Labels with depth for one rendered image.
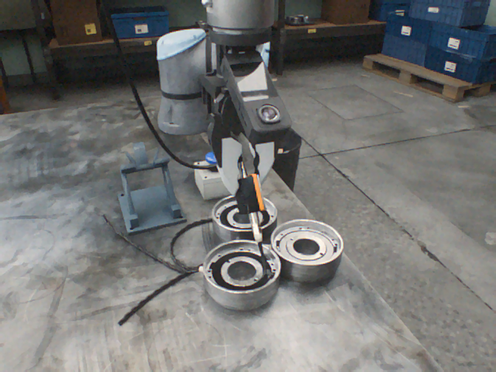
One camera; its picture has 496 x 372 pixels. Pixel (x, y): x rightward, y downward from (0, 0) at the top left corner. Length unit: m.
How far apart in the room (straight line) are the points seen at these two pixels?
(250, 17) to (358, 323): 0.39
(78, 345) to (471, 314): 1.52
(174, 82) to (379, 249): 1.31
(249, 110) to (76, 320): 0.35
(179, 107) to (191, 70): 0.10
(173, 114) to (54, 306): 0.58
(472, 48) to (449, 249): 2.39
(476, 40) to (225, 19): 3.72
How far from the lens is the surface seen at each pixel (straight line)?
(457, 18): 4.24
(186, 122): 1.03
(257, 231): 0.55
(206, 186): 0.75
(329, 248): 0.62
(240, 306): 0.55
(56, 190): 0.88
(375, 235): 2.07
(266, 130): 0.42
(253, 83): 0.46
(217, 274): 0.57
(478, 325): 1.80
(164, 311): 0.57
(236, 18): 0.46
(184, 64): 1.00
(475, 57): 4.12
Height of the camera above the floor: 1.22
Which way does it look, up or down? 31 degrees down
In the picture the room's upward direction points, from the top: straight up
